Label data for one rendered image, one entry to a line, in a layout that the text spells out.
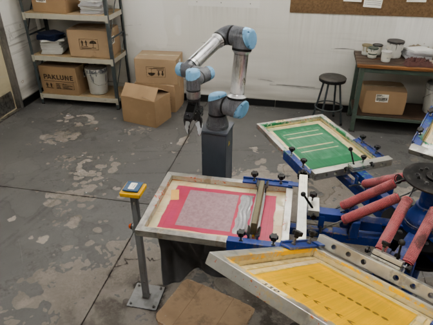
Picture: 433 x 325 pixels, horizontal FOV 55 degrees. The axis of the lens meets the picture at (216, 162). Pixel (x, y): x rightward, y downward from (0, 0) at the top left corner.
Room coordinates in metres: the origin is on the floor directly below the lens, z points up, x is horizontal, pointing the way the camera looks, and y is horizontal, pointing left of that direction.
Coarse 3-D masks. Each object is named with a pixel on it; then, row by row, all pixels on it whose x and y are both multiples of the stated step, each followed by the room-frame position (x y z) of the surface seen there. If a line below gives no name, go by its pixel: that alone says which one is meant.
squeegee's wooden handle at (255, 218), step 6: (258, 186) 1.99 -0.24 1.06; (264, 186) 2.04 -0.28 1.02; (258, 192) 1.93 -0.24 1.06; (258, 198) 1.87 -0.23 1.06; (258, 204) 1.81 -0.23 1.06; (258, 210) 1.76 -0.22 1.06; (258, 216) 1.74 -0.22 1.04; (252, 222) 1.66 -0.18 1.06; (252, 228) 1.66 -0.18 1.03; (252, 234) 1.66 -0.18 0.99
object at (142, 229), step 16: (176, 176) 2.21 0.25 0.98; (192, 176) 2.20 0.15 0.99; (208, 176) 2.20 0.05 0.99; (160, 192) 2.03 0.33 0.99; (288, 192) 2.03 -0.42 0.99; (288, 208) 1.87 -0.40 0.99; (144, 224) 1.73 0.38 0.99; (288, 224) 1.73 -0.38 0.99; (176, 240) 1.65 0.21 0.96; (192, 240) 1.63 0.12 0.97; (208, 240) 1.61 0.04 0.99; (224, 240) 1.61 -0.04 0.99
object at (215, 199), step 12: (180, 192) 2.08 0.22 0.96; (192, 192) 2.08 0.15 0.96; (204, 192) 2.08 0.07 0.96; (216, 192) 2.08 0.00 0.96; (228, 192) 2.08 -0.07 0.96; (240, 192) 2.08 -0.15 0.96; (180, 204) 1.95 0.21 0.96; (192, 204) 1.95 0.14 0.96; (204, 204) 1.95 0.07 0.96; (216, 204) 1.95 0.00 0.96; (228, 204) 1.95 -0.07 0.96; (264, 204) 1.95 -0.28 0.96
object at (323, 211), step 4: (320, 208) 1.80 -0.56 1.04; (324, 208) 1.80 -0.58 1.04; (328, 208) 1.80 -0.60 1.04; (332, 208) 1.80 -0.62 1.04; (320, 212) 1.77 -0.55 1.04; (324, 212) 1.77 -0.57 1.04; (328, 212) 1.77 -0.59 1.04; (332, 212) 1.77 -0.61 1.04; (336, 212) 1.77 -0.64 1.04; (308, 216) 1.77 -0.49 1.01; (324, 216) 1.76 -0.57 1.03; (328, 216) 1.75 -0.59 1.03; (332, 216) 1.75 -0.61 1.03; (336, 216) 1.75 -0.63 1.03; (340, 216) 1.74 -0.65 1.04; (316, 220) 1.76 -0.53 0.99; (328, 220) 1.75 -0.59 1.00; (332, 220) 1.75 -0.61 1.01; (336, 220) 1.74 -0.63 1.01
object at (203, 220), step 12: (168, 204) 1.95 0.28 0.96; (168, 216) 1.85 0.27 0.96; (180, 216) 1.85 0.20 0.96; (192, 216) 1.85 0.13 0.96; (204, 216) 1.85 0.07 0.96; (216, 216) 1.85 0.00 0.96; (228, 216) 1.85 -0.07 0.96; (264, 216) 1.85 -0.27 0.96; (180, 228) 1.74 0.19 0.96; (192, 228) 1.74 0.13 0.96; (204, 228) 1.74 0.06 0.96; (216, 228) 1.74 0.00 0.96; (228, 228) 1.74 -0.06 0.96; (264, 228) 1.74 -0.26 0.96; (264, 240) 1.65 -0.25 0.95
